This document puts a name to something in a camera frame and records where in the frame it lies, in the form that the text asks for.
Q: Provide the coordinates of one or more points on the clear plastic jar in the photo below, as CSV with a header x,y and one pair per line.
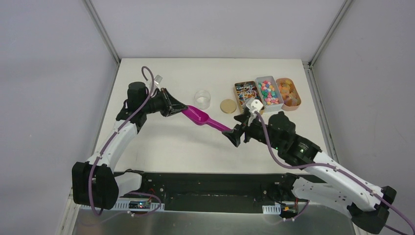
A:
x,y
202,99

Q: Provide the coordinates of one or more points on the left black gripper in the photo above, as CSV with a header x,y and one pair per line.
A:
x,y
166,103

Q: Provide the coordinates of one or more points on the gold jar lid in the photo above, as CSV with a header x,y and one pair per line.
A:
x,y
228,106

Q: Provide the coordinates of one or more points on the right aluminium frame post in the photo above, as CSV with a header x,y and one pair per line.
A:
x,y
346,5

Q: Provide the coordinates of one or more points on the orange tray of gummies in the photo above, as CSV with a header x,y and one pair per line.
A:
x,y
290,96

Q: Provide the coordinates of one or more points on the left aluminium frame post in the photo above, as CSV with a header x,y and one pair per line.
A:
x,y
99,25

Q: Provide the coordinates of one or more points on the magenta plastic scoop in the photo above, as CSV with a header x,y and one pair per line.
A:
x,y
201,118

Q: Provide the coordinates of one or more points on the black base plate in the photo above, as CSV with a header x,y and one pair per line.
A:
x,y
232,193

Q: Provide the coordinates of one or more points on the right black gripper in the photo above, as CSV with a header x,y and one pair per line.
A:
x,y
234,136

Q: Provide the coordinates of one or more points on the aluminium frame post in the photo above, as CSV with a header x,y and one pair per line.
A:
x,y
99,25
346,5

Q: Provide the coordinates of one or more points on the gold tin of lollipops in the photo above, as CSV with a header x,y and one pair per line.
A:
x,y
245,90

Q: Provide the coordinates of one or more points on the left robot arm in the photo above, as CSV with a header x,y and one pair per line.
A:
x,y
94,182

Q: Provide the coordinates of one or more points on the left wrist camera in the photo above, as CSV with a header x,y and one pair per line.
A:
x,y
155,83

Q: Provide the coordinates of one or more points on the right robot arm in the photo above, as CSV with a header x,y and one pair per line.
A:
x,y
366,204

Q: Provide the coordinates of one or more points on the right white cable duct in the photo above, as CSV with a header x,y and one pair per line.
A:
x,y
272,209

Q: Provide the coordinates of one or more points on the white box of colourful candies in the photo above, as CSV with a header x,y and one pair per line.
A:
x,y
269,94

